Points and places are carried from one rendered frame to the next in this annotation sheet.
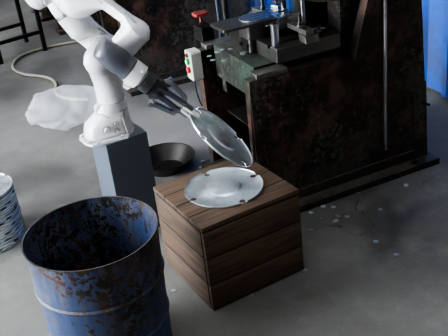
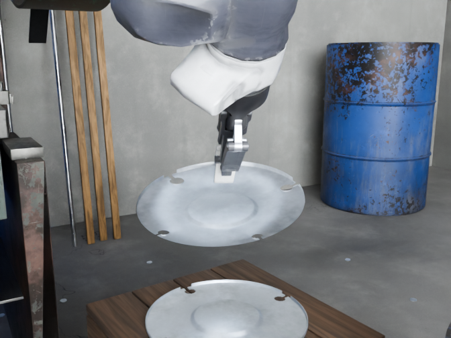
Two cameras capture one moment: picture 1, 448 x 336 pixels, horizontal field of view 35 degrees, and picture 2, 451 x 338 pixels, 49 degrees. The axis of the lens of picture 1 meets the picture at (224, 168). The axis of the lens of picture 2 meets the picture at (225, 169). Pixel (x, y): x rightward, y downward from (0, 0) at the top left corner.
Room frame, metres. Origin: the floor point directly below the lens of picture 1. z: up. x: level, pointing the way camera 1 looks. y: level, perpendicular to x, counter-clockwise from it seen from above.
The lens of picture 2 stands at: (2.40, 0.81, 0.81)
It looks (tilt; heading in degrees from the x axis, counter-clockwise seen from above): 13 degrees down; 262
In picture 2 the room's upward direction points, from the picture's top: straight up
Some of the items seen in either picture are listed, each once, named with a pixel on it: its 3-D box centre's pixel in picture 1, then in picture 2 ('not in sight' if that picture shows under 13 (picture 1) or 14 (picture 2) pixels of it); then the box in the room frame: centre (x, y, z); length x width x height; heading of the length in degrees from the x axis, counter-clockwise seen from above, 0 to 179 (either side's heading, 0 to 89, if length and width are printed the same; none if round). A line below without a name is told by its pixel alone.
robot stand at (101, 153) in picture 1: (126, 179); not in sight; (2.68, 0.41, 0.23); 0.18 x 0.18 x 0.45; 29
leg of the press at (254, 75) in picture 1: (346, 95); (20, 193); (2.77, -0.55, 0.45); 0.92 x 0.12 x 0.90; 112
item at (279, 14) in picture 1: (279, 17); not in sight; (2.97, -0.31, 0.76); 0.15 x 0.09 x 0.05; 22
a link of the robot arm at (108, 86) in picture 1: (103, 73); not in sight; (2.65, 0.42, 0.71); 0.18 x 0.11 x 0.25; 172
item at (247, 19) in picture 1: (245, 35); not in sight; (2.90, -0.15, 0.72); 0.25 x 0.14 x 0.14; 112
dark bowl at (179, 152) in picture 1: (165, 162); not in sight; (3.18, 0.28, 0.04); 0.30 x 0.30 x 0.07
